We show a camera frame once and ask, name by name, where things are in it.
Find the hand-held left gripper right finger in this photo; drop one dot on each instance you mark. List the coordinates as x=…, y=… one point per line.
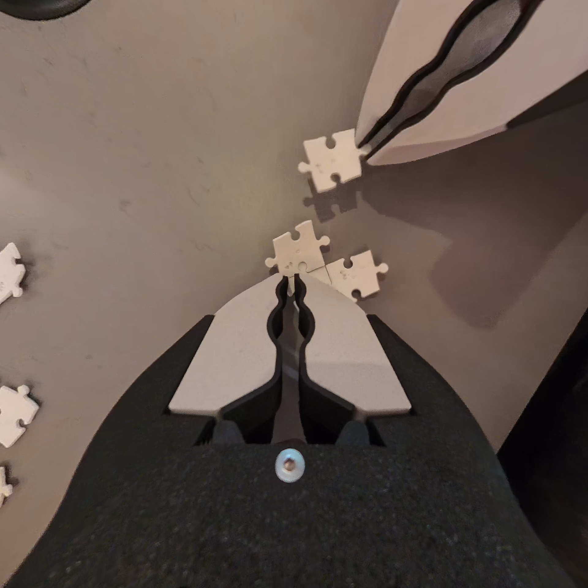
x=358, y=367

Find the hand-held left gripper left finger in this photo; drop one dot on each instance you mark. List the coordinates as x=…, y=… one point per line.
x=225, y=367

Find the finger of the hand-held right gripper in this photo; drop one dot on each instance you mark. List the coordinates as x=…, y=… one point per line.
x=404, y=46
x=528, y=73

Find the joined white puzzle pieces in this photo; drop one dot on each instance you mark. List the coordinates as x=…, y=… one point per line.
x=298, y=252

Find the single white puzzle piece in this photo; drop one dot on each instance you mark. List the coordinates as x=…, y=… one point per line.
x=330, y=160

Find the loose white puzzle pieces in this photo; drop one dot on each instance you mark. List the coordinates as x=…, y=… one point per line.
x=13, y=415

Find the scattered white puzzle pieces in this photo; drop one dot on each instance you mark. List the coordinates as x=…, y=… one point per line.
x=7, y=275

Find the person's dark clothing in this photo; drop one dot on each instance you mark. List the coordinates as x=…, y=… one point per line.
x=551, y=459

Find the black round table grommet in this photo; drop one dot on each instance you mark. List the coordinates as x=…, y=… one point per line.
x=36, y=7

